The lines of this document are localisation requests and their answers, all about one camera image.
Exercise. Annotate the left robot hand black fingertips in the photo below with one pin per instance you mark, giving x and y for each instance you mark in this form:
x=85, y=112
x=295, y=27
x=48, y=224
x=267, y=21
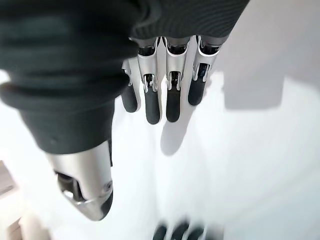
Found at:
x=178, y=231

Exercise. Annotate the right robot hand black cloth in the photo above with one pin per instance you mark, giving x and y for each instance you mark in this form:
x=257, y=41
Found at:
x=75, y=62

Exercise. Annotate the white bed sheet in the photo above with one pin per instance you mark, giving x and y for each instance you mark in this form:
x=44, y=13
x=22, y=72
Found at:
x=230, y=170

